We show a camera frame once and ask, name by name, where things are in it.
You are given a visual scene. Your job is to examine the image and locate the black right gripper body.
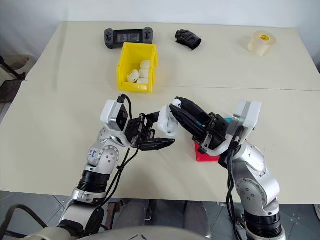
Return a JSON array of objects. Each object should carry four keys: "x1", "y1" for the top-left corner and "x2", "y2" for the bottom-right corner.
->
[{"x1": 198, "y1": 113, "x2": 230, "y2": 154}]

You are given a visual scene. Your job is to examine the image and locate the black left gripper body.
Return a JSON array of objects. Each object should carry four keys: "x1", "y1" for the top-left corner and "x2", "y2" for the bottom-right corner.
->
[{"x1": 124, "y1": 113, "x2": 157, "y2": 149}]

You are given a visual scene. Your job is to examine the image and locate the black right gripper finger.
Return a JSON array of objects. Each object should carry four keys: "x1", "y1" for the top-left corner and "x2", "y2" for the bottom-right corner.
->
[
  {"x1": 174, "y1": 96, "x2": 214, "y2": 125},
  {"x1": 169, "y1": 104, "x2": 209, "y2": 141}
]

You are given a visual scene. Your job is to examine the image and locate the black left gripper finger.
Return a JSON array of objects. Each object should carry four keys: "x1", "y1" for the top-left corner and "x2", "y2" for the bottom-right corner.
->
[
  {"x1": 145, "y1": 111, "x2": 161, "y2": 124},
  {"x1": 138, "y1": 137, "x2": 176, "y2": 152}
]

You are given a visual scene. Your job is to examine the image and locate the white cylinder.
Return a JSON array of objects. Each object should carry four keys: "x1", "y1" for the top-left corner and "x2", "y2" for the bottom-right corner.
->
[{"x1": 156, "y1": 104, "x2": 180, "y2": 138}]

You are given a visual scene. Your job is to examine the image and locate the white cylinders in bin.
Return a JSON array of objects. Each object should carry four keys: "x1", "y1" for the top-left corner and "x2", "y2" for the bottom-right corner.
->
[{"x1": 126, "y1": 70, "x2": 140, "y2": 83}]

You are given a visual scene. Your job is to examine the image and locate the yellow plastic bin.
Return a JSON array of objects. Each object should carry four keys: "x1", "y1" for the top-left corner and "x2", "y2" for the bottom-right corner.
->
[{"x1": 116, "y1": 42, "x2": 159, "y2": 93}]

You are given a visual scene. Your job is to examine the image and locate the blue box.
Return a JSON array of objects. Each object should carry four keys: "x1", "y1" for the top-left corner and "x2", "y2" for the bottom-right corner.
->
[{"x1": 196, "y1": 116, "x2": 233, "y2": 130}]

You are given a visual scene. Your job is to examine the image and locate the red tray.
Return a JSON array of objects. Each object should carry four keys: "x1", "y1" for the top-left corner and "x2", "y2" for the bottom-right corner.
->
[{"x1": 193, "y1": 141, "x2": 222, "y2": 164}]

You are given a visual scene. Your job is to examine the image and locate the black crumpled sleeve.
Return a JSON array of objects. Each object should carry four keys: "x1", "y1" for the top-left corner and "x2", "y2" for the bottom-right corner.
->
[{"x1": 174, "y1": 29, "x2": 203, "y2": 52}]

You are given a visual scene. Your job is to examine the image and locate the black handheld game controller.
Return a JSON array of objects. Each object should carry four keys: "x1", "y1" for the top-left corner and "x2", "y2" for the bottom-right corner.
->
[{"x1": 104, "y1": 28, "x2": 155, "y2": 49}]

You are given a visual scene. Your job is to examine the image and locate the clear tape roll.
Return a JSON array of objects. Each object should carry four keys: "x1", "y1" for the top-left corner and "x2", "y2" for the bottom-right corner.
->
[{"x1": 248, "y1": 31, "x2": 278, "y2": 57}]

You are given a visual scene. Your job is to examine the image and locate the silver robot torso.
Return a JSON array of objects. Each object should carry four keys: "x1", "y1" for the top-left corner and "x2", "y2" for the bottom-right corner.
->
[{"x1": 24, "y1": 226, "x2": 208, "y2": 240}]

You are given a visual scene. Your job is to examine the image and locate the black folding stand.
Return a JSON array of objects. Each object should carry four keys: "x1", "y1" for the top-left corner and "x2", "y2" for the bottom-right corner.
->
[{"x1": 0, "y1": 53, "x2": 27, "y2": 105}]

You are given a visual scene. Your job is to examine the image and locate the pale round stool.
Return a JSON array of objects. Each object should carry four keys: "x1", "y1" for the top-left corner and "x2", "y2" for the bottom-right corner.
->
[{"x1": 4, "y1": 54, "x2": 31, "y2": 72}]

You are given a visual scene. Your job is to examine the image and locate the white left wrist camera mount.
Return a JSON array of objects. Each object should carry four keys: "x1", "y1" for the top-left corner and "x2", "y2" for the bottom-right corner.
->
[{"x1": 99, "y1": 99, "x2": 131, "y2": 132}]

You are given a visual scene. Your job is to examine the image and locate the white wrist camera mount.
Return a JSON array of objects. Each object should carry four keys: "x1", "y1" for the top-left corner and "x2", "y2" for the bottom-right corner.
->
[
  {"x1": 198, "y1": 99, "x2": 263, "y2": 158},
  {"x1": 99, "y1": 99, "x2": 131, "y2": 132}
]

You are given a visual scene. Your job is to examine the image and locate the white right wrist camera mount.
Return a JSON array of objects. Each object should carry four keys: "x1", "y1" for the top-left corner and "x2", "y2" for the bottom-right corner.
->
[{"x1": 198, "y1": 99, "x2": 263, "y2": 158}]

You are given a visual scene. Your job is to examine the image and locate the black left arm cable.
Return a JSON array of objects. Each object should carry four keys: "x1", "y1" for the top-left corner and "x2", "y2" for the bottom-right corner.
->
[{"x1": 99, "y1": 93, "x2": 141, "y2": 208}]

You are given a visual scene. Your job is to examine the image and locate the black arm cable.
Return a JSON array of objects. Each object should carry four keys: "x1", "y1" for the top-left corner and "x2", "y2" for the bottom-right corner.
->
[
  {"x1": 99, "y1": 93, "x2": 141, "y2": 208},
  {"x1": 226, "y1": 134, "x2": 247, "y2": 240}
]

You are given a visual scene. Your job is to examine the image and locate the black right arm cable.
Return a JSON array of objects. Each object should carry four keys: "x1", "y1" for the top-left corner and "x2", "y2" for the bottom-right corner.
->
[{"x1": 226, "y1": 134, "x2": 247, "y2": 240}]

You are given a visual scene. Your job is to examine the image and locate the black shoulder cable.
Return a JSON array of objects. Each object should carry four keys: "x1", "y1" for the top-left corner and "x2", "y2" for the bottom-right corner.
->
[{"x1": 0, "y1": 203, "x2": 48, "y2": 236}]

